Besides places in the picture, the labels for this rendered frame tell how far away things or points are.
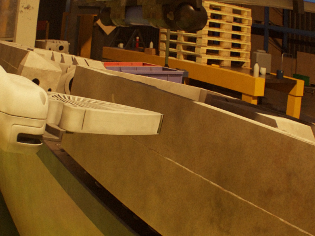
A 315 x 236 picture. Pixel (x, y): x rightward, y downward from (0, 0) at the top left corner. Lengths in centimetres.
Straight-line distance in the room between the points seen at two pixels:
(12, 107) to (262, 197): 27
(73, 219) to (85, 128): 66
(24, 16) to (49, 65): 472
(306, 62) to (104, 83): 1096
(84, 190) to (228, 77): 476
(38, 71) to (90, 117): 110
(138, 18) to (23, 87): 24
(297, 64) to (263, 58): 600
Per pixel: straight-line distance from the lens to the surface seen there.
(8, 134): 32
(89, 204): 86
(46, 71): 145
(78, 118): 34
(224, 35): 630
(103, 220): 80
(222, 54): 632
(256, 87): 516
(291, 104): 590
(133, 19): 53
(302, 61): 1176
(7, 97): 31
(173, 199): 57
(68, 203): 101
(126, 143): 69
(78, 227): 97
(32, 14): 619
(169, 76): 196
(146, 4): 48
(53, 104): 36
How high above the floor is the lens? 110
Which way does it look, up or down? 12 degrees down
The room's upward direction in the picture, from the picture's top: 4 degrees clockwise
